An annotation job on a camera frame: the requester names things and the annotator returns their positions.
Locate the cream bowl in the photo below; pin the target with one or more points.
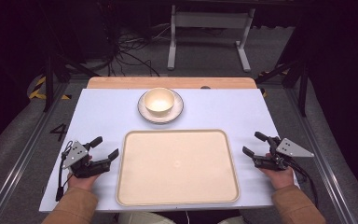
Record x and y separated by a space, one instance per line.
159 101

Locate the pale blue table mat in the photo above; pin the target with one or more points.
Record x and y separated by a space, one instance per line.
105 109

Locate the white metal stand frame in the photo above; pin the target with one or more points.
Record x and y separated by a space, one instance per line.
211 19

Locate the person's left hand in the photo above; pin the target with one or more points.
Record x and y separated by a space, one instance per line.
84 183

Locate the yellow black floor tape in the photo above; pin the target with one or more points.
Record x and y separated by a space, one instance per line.
273 74
37 90

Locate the aluminium floor rail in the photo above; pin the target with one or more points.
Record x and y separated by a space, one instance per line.
320 149
21 155

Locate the beige rectangular tray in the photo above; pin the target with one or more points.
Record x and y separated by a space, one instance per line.
177 168

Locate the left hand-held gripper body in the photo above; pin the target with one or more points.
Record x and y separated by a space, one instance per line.
78 155

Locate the person's right hand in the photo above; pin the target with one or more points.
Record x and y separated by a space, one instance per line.
281 179

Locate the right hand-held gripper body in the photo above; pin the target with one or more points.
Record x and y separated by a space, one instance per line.
292 151

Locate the white plate with dark rim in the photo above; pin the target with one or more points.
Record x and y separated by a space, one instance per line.
177 110

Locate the black tripod stand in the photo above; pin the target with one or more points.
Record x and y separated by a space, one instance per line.
303 84
48 81

